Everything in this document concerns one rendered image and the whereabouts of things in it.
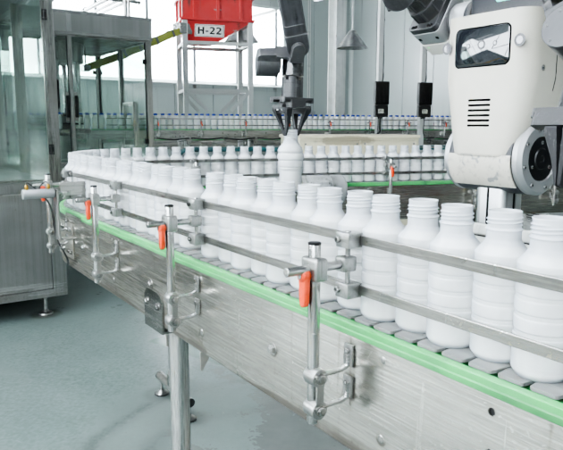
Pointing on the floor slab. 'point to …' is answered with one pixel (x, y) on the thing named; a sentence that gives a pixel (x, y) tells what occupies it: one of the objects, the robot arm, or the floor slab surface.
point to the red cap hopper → (204, 15)
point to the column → (336, 58)
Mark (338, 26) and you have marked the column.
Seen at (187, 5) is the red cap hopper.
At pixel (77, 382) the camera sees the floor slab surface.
